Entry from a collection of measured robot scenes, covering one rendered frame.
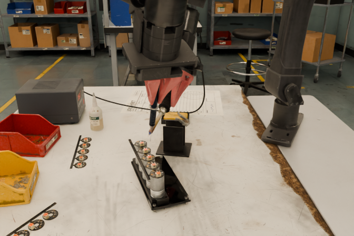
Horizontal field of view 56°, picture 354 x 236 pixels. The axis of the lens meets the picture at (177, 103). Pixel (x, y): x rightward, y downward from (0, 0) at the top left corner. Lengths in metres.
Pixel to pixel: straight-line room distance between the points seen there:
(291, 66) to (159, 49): 0.43
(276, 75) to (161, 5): 0.45
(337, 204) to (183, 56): 0.38
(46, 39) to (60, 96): 4.08
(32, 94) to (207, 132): 0.46
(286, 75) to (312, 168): 0.22
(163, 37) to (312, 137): 0.54
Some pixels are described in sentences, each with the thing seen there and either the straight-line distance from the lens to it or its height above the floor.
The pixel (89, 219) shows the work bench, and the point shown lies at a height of 0.75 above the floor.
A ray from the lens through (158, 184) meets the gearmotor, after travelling 0.58.
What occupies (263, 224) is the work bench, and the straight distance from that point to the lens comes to 0.60.
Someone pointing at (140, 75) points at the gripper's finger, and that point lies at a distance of 0.48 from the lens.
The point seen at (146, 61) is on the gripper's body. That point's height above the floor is 1.01.
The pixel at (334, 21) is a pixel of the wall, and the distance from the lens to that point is 5.71.
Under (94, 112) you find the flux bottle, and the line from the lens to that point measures 0.86.
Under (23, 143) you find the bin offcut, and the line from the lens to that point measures 0.80.
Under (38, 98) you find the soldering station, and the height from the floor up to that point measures 0.83.
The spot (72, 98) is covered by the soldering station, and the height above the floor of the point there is 0.83.
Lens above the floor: 1.14
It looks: 22 degrees down
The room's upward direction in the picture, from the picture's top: straight up
